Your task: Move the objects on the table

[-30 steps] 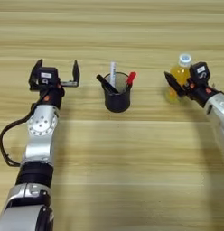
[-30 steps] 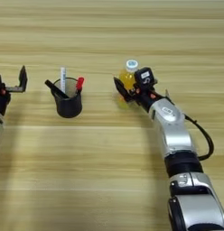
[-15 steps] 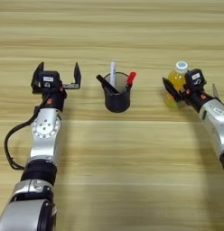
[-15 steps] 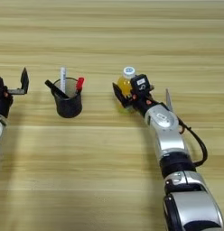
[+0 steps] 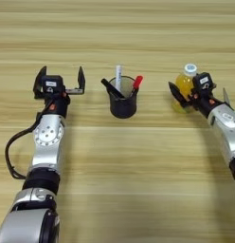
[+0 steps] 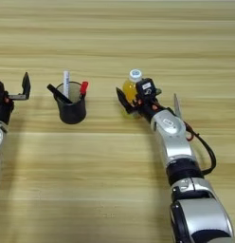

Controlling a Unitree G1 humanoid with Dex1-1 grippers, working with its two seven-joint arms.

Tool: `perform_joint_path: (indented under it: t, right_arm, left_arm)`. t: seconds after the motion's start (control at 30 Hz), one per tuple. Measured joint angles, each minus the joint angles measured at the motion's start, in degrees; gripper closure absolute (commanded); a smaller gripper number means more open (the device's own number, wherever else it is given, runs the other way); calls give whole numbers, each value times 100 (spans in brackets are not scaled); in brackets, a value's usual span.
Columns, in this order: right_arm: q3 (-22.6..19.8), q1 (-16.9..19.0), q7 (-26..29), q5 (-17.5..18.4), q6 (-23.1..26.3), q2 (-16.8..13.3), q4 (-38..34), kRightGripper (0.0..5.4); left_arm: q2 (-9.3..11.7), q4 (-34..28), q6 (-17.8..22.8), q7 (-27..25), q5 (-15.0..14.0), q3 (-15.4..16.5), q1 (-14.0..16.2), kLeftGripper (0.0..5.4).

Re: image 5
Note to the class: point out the white pen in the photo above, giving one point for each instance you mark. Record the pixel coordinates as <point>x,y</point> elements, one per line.
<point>118,77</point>

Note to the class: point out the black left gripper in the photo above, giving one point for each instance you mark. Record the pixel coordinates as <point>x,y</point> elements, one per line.
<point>57,106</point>

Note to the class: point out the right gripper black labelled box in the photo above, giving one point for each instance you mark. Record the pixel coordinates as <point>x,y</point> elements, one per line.
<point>204,80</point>

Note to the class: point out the black mesh pen cup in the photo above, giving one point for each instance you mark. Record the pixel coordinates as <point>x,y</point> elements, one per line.
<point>123,107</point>

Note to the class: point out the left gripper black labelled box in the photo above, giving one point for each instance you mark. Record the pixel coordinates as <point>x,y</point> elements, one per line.
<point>52,84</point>

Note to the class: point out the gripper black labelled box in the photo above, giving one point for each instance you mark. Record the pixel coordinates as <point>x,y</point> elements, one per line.
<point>52,84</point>
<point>204,80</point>

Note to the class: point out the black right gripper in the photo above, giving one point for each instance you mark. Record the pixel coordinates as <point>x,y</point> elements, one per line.
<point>204,101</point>

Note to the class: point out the black marker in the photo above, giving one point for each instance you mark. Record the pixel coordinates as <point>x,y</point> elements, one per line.
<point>111,88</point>

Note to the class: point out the orange juice bottle white cap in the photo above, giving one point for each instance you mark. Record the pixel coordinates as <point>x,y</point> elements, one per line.
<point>184,84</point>

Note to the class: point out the red capped marker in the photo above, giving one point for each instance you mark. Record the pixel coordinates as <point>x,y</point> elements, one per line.
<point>137,81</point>

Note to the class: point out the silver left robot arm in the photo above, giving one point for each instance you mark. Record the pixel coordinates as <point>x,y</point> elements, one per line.
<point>46,142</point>

